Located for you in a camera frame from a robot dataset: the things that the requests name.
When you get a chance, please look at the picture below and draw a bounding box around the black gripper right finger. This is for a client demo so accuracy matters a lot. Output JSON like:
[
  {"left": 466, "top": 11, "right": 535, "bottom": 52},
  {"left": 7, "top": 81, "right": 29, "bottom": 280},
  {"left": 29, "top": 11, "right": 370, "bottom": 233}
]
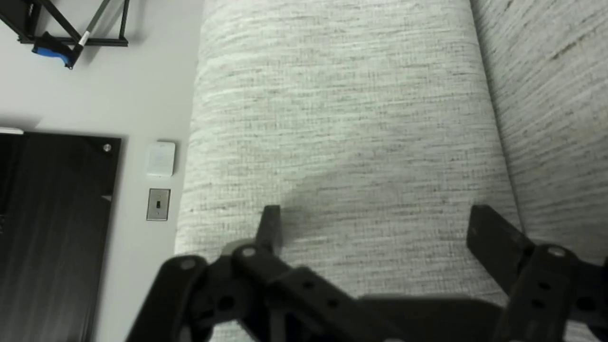
[{"left": 465, "top": 202, "right": 608, "bottom": 342}]

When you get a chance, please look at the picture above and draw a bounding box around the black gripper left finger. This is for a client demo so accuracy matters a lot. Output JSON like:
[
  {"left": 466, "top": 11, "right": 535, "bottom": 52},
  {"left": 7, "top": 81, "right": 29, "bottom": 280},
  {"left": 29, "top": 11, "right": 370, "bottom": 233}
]
[{"left": 121, "top": 202, "right": 394, "bottom": 342}]

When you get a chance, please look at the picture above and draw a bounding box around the grey fabric sofa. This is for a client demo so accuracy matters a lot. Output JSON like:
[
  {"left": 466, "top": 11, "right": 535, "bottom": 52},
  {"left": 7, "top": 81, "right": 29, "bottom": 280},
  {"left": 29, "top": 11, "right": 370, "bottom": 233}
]
[{"left": 172, "top": 0, "right": 608, "bottom": 342}]

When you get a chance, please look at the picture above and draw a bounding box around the dark wooden door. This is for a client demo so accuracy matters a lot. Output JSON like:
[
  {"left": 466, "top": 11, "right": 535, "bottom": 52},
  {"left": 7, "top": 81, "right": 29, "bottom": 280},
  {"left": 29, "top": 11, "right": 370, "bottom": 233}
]
[{"left": 0, "top": 130, "right": 121, "bottom": 342}]

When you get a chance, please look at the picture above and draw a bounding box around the blue plastic clamp piece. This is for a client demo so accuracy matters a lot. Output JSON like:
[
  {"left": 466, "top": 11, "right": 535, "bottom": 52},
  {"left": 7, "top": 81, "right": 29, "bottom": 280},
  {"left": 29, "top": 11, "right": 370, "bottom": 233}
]
[{"left": 29, "top": 39, "right": 81, "bottom": 69}]

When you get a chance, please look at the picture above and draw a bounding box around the grey metal wall plate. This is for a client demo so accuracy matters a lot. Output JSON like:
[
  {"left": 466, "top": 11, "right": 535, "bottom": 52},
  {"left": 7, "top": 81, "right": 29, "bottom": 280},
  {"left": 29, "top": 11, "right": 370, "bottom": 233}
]
[{"left": 143, "top": 185, "right": 172, "bottom": 221}]

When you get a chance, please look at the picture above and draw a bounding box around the white wall switch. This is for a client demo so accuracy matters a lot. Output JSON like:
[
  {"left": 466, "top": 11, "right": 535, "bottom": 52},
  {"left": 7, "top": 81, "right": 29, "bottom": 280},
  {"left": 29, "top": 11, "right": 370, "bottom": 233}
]
[{"left": 142, "top": 138, "right": 178, "bottom": 176}]

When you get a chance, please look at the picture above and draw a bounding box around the black metal bar frame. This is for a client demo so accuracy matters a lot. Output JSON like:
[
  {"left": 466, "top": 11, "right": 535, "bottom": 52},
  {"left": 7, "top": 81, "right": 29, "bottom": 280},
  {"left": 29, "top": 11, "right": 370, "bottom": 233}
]
[{"left": 0, "top": 0, "right": 130, "bottom": 49}]

